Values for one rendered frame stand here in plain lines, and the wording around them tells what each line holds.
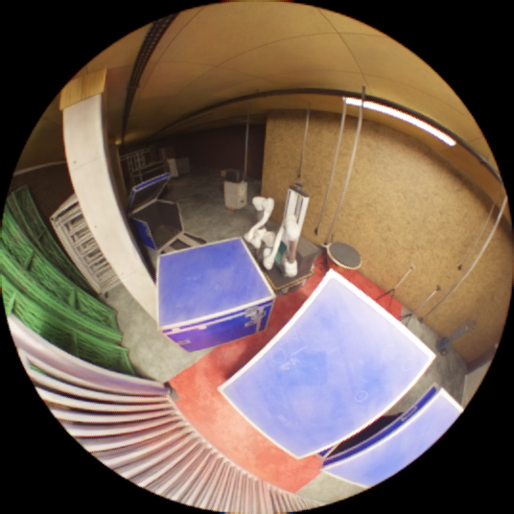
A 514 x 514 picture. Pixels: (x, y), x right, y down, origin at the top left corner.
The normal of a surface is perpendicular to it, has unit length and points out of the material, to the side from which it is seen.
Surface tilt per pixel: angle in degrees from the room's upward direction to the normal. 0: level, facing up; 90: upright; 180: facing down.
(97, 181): 90
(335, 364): 42
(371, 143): 90
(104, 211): 90
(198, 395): 0
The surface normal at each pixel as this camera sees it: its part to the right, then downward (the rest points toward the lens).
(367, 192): -0.70, 0.45
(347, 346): -0.45, -0.27
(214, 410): 0.07, -0.73
